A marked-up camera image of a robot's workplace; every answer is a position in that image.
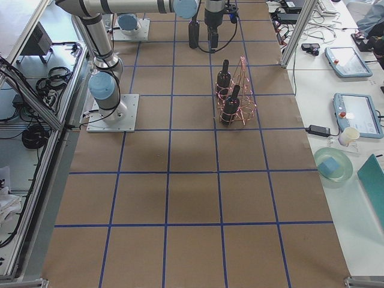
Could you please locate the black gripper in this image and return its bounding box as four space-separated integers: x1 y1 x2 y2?
205 8 224 53

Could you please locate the dark wine bottle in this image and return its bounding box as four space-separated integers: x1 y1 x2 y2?
188 15 200 49

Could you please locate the dark bottle in basket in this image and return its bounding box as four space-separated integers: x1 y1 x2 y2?
221 85 240 125
216 59 231 97

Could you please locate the blue teach pendant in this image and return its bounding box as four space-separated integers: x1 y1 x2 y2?
324 47 373 78
333 93 383 139

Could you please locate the black power adapter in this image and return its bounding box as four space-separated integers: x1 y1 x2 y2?
305 125 331 137

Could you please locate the white paper cup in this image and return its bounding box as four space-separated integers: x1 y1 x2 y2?
338 127 360 146

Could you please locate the blue foam cube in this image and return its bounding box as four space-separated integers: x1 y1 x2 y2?
317 157 340 178

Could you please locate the green glass plate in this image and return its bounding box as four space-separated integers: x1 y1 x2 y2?
314 147 353 187

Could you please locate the teal board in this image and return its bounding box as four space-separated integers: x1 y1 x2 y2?
357 154 383 235

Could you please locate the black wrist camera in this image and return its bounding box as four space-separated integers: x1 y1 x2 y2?
224 0 239 24

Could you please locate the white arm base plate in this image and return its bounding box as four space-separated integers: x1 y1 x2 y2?
86 94 139 133
111 19 150 42

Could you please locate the copper wire wine basket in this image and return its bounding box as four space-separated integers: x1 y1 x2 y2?
215 55 257 126

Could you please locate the aluminium frame post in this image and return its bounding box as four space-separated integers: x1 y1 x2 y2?
280 0 317 68

